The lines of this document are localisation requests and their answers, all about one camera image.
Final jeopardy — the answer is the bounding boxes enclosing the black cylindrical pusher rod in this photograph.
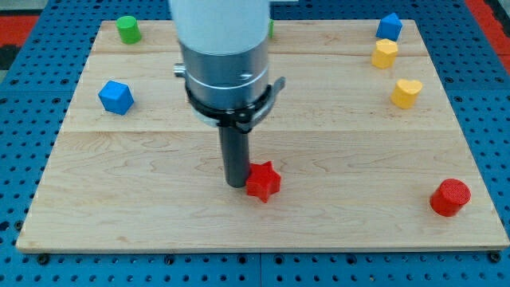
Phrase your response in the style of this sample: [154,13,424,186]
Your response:
[218,128,250,188]

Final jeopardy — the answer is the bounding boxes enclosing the red star block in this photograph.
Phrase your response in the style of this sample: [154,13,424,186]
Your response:
[245,161,281,203]

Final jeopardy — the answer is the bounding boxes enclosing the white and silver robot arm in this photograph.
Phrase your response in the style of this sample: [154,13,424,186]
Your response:
[169,0,276,187]

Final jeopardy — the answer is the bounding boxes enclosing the green block behind arm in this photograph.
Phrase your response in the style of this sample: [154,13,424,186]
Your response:
[268,18,274,39]

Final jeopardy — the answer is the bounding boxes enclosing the light wooden board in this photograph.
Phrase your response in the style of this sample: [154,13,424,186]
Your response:
[17,20,509,254]

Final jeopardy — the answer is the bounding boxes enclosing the blue cube block left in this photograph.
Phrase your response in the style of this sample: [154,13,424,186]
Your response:
[98,81,134,115]

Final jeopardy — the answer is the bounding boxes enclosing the green cylinder block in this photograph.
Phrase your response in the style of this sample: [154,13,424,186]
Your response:
[116,15,142,45]

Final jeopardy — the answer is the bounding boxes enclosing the yellow hexagon block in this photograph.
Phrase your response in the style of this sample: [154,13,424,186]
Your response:
[371,39,398,69]

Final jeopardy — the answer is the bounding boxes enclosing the yellow heart block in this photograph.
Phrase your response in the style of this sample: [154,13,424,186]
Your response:
[390,79,423,109]

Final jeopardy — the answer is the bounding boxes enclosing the blue pentagon block right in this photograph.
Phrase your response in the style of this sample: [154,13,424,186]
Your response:
[375,13,403,41]

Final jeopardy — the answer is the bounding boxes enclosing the red cylinder block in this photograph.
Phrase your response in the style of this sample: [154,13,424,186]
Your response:
[430,179,471,217]

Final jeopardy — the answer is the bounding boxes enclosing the black clamp ring with lever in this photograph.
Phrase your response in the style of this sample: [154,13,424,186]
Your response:
[184,76,287,134]

